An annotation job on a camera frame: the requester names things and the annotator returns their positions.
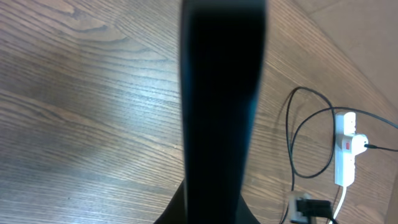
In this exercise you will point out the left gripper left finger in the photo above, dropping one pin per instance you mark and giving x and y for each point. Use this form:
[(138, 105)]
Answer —
[(174, 213)]

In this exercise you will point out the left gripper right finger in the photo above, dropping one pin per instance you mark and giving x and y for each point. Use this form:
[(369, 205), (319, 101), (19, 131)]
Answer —
[(245, 216)]

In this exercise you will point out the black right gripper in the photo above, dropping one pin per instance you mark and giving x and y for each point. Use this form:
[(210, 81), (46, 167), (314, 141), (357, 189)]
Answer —
[(314, 208)]

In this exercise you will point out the Samsung Galaxy smartphone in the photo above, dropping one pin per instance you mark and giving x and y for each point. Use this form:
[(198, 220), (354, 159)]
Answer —
[(221, 56)]

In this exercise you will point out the white charger plug adapter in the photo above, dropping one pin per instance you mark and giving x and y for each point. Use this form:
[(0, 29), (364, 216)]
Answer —
[(354, 144)]

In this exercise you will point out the white power strip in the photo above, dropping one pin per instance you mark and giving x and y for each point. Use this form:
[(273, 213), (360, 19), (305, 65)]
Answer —
[(344, 160)]

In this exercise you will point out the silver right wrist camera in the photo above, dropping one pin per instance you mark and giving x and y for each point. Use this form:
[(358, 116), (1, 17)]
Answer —
[(296, 206)]

